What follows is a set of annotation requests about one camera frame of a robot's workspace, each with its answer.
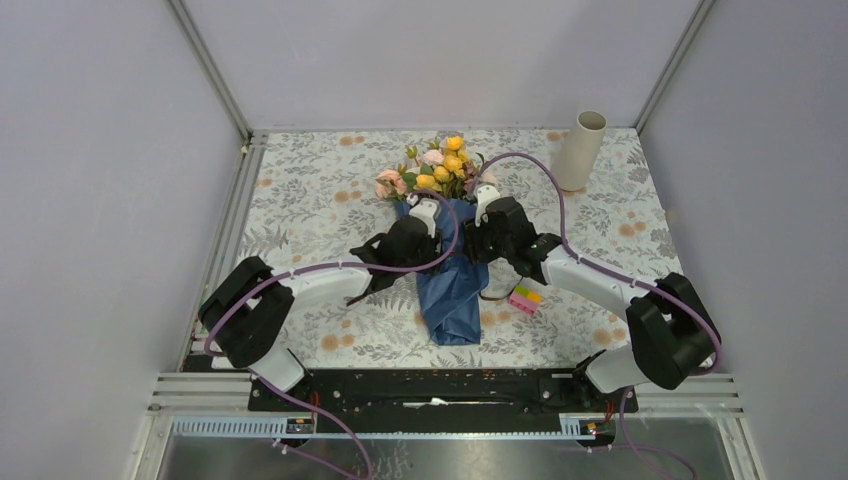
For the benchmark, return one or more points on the colourful toy brick block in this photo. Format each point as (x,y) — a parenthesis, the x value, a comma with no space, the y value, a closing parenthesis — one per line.
(525,300)

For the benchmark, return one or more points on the floral patterned table mat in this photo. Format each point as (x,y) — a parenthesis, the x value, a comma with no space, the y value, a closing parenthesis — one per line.
(315,199)

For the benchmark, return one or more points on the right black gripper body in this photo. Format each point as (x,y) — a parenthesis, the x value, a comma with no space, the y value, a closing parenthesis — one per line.
(484,245)

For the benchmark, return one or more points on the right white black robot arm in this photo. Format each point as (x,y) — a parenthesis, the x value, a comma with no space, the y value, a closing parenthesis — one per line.
(670,333)

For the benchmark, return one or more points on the beige cylindrical vase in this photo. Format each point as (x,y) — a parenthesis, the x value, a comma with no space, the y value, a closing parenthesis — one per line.
(574,162)

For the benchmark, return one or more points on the blue wrapping paper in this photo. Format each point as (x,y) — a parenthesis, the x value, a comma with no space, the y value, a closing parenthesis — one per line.
(448,297)

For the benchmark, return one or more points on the left aluminium frame post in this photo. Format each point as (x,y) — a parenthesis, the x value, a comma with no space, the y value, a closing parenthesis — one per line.
(203,55)

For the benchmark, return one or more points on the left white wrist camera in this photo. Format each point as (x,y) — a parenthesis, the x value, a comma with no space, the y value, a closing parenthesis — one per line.
(425,210)

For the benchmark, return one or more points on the white slotted cable duct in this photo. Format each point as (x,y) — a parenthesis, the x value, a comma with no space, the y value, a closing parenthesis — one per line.
(305,427)

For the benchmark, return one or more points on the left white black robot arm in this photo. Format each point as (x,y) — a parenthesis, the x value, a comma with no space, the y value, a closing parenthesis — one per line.
(247,311)

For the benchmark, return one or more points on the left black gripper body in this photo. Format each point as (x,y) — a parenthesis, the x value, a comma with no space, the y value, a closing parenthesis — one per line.
(428,252)

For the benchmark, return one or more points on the artificial flower bunch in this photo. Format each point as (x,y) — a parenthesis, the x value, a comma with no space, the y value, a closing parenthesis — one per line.
(445,167)

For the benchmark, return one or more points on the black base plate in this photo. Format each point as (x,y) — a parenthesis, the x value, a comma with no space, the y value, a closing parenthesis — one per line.
(444,401)

